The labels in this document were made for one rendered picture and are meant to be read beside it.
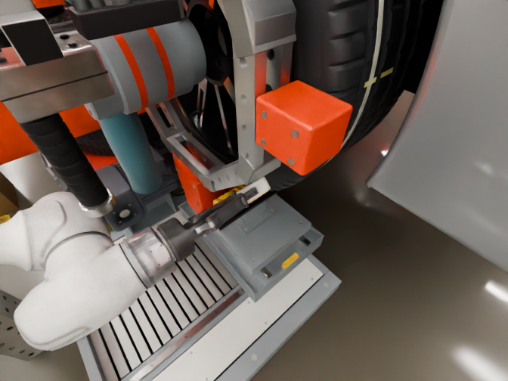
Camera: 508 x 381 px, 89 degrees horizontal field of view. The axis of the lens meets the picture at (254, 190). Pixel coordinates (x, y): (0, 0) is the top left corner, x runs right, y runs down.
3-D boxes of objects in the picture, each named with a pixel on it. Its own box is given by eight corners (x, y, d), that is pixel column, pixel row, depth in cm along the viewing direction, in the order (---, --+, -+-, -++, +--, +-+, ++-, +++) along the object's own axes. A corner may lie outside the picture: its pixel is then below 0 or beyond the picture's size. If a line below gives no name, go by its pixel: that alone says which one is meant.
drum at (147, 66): (214, 97, 51) (204, 15, 41) (106, 140, 42) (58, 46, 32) (179, 74, 59) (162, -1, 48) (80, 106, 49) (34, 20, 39)
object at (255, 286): (320, 246, 108) (324, 233, 100) (255, 304, 92) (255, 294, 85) (245, 181, 133) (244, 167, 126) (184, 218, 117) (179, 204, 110)
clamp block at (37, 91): (117, 95, 28) (95, 41, 24) (20, 126, 24) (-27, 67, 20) (101, 79, 30) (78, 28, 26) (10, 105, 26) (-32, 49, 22)
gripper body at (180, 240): (171, 259, 49) (212, 233, 53) (181, 267, 42) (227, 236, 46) (151, 226, 48) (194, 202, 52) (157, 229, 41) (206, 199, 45)
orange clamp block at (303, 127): (292, 123, 39) (340, 153, 34) (252, 144, 36) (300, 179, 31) (297, 78, 34) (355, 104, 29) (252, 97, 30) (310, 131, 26)
